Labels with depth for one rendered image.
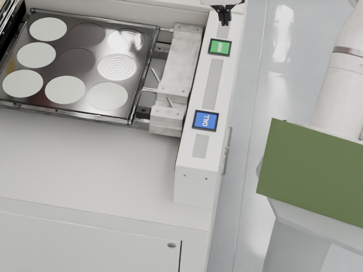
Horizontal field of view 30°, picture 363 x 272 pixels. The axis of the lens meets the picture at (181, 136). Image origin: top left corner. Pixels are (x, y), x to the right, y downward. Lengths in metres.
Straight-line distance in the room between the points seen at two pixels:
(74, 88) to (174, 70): 0.27
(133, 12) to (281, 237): 0.73
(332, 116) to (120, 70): 0.57
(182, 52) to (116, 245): 0.55
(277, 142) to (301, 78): 1.68
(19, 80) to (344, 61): 0.79
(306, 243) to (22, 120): 0.78
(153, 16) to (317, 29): 1.63
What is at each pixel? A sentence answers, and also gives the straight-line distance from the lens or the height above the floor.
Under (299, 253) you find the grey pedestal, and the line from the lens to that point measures 1.81.
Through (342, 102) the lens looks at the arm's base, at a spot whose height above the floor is 1.06.
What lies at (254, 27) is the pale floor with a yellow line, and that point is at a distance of 3.36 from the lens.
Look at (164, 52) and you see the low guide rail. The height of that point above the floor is 0.85.
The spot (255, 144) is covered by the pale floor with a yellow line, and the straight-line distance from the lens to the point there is 2.81.
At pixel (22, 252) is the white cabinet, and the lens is 1.80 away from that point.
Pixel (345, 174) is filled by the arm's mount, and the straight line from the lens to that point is 1.48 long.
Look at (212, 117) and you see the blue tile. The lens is 1.56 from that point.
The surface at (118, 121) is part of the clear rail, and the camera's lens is 1.63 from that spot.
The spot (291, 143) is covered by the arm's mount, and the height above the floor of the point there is 1.02.
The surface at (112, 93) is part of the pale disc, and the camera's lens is 1.69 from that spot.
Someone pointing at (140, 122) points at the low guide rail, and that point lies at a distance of 1.70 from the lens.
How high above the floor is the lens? 2.09
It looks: 48 degrees down
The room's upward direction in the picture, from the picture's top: 4 degrees clockwise
